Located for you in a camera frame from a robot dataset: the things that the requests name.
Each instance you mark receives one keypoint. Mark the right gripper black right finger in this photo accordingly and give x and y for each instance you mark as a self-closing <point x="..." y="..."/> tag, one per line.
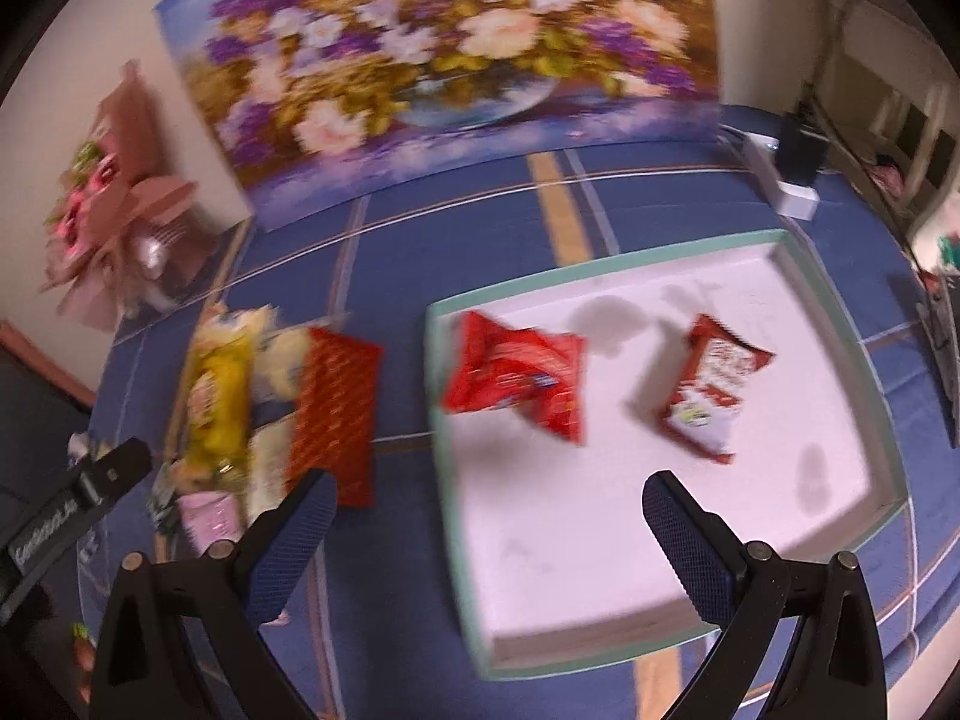
<point x="833" y="667"/>

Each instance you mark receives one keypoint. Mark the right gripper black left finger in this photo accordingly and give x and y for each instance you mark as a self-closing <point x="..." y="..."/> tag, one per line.
<point x="145" y="666"/>

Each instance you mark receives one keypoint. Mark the pink barcode snack pack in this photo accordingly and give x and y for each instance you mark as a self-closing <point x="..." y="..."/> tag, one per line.
<point x="210" y="516"/>

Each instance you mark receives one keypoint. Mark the yellow cake snack pack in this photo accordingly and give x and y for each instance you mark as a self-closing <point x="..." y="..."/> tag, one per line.
<point x="219" y="398"/>

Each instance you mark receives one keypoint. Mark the clear pack white bun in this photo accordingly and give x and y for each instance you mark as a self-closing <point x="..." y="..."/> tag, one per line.
<point x="278" y="365"/>

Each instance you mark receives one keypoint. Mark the red orange patterned snack pack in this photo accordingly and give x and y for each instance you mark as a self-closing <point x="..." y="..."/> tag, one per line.
<point x="334" y="418"/>

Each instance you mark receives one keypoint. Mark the dark red white snack pack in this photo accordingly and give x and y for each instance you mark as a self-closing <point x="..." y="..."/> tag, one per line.
<point x="705" y="403"/>

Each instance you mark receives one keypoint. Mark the red crinkled snack bag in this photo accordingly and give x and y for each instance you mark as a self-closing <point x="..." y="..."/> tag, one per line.
<point x="538" y="374"/>

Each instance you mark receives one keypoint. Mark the blue plaid tablecloth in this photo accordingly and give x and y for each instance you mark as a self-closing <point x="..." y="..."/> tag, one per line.
<point x="372" y="631"/>

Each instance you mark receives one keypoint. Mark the pink flower bouquet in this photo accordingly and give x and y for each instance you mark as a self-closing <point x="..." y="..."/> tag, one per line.
<point x="124" y="233"/>

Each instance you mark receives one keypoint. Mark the white tray green rim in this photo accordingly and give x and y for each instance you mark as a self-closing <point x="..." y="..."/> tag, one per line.
<point x="553" y="567"/>

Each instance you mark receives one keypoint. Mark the black smartphone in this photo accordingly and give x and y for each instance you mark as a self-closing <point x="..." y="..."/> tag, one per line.
<point x="938" y="312"/>

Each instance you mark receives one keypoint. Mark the floral painting canvas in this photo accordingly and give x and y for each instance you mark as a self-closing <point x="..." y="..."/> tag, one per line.
<point x="317" y="102"/>

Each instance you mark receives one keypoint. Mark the white power strip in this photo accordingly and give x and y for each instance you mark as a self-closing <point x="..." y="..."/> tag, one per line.
<point x="758" y="152"/>

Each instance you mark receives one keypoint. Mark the black power adapter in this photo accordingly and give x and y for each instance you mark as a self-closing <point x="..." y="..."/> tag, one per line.
<point x="802" y="147"/>

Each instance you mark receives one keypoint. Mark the white chair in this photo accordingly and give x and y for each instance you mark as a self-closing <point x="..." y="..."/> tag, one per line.
<point x="891" y="88"/>

